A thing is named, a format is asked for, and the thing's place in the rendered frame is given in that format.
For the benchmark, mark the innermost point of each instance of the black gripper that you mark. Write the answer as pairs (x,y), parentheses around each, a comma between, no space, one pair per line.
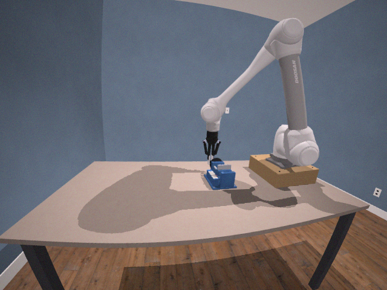
(211,139)

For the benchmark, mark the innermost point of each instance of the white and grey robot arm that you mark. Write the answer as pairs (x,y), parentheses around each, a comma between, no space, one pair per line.
(294,144)

